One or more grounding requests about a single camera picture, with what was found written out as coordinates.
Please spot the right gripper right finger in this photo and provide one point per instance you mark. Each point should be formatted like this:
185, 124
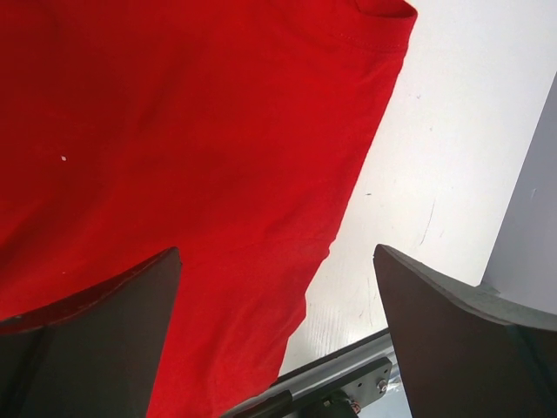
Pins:
462, 351

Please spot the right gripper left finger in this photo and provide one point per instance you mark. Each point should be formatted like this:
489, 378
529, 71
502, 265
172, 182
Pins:
95, 353

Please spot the red t shirt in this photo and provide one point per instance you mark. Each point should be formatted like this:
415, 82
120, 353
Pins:
234, 131

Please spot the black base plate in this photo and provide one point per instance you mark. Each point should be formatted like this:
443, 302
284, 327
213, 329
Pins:
356, 375

